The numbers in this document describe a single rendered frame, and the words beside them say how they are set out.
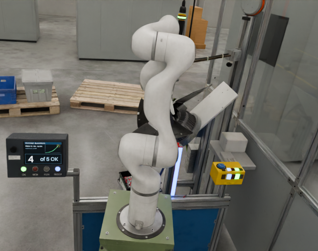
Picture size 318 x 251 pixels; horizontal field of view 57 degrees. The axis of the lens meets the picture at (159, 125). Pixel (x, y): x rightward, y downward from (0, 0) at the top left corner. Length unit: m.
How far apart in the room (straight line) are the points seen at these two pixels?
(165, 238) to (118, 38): 6.30
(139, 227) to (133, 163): 0.30
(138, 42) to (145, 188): 0.55
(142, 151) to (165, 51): 0.36
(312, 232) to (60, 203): 2.09
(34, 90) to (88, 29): 3.01
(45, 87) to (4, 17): 4.53
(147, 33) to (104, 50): 6.27
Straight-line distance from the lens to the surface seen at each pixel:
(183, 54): 1.01
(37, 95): 4.58
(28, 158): 1.48
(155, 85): 1.03
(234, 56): 2.17
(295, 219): 1.95
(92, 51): 7.28
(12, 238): 2.75
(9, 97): 4.57
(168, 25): 1.12
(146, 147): 1.08
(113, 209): 1.40
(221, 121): 2.46
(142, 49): 1.02
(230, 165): 1.71
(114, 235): 1.30
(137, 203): 1.23
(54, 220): 2.81
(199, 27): 9.95
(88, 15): 7.12
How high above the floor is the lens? 1.98
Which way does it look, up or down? 27 degrees down
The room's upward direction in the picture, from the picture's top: 7 degrees clockwise
